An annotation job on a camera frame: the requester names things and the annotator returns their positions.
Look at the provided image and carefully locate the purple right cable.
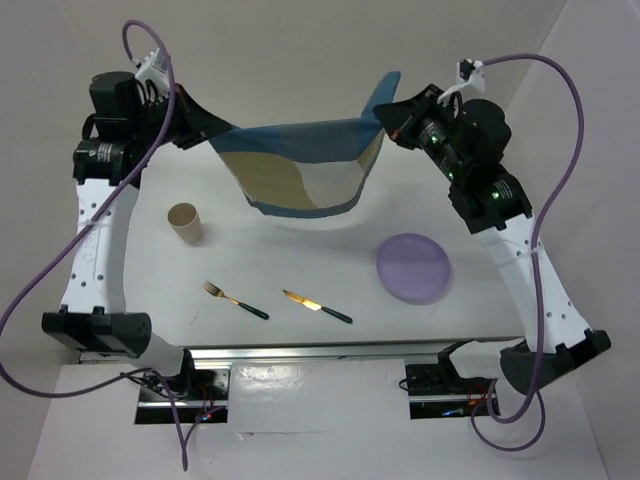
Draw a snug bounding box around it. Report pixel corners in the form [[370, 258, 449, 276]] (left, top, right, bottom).
[[469, 52, 585, 452]]

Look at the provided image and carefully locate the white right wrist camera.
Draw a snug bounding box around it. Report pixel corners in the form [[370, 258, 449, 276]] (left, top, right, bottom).
[[438, 59, 486, 103]]

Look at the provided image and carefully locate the blue beige white placemat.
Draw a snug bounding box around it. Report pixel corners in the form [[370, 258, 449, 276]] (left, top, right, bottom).
[[209, 71, 401, 219]]

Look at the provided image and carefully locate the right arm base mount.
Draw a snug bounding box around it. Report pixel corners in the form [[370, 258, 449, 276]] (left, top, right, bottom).
[[398, 362, 491, 420]]

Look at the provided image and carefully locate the beige cup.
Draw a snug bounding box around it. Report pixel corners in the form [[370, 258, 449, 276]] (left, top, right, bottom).
[[167, 202, 204, 244]]

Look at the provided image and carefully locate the aluminium front rail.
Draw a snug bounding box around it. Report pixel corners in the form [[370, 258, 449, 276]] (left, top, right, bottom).
[[77, 340, 526, 366]]

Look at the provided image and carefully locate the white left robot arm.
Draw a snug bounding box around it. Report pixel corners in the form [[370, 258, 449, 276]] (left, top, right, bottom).
[[42, 71, 231, 399]]

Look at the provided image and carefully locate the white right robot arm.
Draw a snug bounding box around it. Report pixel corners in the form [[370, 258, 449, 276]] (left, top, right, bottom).
[[373, 85, 611, 394]]

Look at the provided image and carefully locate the purple cable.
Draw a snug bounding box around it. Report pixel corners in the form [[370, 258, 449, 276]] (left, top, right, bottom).
[[0, 19, 216, 472], [469, 52, 585, 452]]

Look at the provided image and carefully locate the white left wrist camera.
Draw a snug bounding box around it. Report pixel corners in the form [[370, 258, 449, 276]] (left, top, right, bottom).
[[135, 48, 170, 95]]

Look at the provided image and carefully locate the purple plate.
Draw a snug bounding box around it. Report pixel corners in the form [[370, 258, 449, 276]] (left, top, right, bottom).
[[375, 233, 453, 305]]

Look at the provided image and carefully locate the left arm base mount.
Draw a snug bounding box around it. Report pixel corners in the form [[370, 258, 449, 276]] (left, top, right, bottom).
[[130, 365, 231, 426]]

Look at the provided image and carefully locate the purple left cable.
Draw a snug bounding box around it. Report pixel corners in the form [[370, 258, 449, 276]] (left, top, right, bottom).
[[0, 19, 216, 472]]

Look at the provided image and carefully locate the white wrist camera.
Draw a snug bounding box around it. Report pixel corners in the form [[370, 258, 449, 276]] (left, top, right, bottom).
[[135, 48, 170, 95], [438, 59, 486, 103]]

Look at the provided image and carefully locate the gold fork green handle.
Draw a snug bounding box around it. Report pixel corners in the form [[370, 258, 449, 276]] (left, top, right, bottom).
[[202, 281, 270, 321]]

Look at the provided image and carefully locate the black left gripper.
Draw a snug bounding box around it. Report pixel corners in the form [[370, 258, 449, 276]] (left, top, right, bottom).
[[129, 82, 228, 151]]

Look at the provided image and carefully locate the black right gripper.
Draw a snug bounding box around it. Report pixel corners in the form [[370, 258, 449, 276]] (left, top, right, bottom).
[[375, 82, 466, 181]]

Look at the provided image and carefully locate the gold knife green handle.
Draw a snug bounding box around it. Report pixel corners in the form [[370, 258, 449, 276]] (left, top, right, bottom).
[[283, 289, 353, 324]]

